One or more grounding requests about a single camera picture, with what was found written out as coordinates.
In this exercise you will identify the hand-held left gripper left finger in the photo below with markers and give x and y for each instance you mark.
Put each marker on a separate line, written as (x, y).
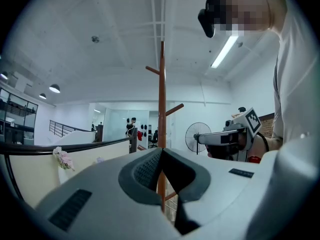
(146, 175)

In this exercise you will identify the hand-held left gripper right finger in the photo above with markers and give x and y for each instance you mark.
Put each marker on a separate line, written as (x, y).
(186, 176)

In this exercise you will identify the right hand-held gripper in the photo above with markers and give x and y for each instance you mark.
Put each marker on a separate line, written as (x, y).
(247, 126)

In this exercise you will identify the brown wooden coat rack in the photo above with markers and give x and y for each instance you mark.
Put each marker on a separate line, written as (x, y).
(162, 96)

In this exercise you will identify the person's right forearm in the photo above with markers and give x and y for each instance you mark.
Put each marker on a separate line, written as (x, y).
(271, 144)

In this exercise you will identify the standing fan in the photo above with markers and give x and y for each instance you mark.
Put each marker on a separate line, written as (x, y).
(192, 144)

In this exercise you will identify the person's white shirt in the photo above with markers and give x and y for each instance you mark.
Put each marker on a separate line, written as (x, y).
(297, 84)

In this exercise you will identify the long fluorescent ceiling light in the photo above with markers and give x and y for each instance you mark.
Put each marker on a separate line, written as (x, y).
(224, 52)

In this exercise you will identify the white vase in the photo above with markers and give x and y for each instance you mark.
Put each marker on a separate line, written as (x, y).
(63, 175)

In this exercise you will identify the small ceiling detector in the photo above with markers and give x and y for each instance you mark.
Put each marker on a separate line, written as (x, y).
(240, 44)

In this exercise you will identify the pink flower bunch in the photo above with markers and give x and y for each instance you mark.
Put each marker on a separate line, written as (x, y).
(65, 159)

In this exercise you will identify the black stair railing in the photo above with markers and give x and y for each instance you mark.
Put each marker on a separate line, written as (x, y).
(61, 130)

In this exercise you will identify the curved black handrail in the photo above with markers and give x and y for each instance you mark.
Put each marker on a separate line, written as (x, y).
(37, 149)

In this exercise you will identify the person's head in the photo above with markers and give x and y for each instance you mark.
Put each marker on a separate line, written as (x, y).
(260, 14)

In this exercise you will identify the black pendant lamp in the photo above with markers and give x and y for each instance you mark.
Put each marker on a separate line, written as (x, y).
(4, 75)
(54, 89)
(42, 96)

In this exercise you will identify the black framed glass partition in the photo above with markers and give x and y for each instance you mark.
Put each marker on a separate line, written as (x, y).
(15, 109)

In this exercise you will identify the dark newel post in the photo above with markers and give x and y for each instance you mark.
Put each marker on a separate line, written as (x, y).
(133, 144)

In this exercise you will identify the black head-mounted camera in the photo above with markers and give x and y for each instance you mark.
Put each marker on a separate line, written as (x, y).
(206, 24)

